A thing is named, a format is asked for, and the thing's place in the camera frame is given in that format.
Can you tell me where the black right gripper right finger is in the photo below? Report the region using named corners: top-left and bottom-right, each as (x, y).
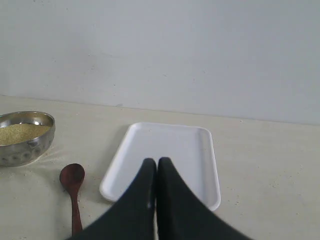
top-left (156, 157), bottom-right (249, 240)

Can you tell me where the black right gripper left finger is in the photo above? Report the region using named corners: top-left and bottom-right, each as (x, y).
top-left (70, 158), bottom-right (157, 240)

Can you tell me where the dark red wooden spoon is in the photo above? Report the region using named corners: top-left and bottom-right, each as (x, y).
top-left (59, 163), bottom-right (85, 236)

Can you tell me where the white plastic tray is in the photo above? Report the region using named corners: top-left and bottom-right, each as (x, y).
top-left (99, 122), bottom-right (221, 211)

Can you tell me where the steel bowl of millet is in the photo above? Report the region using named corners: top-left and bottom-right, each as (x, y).
top-left (0, 111), bottom-right (56, 167)

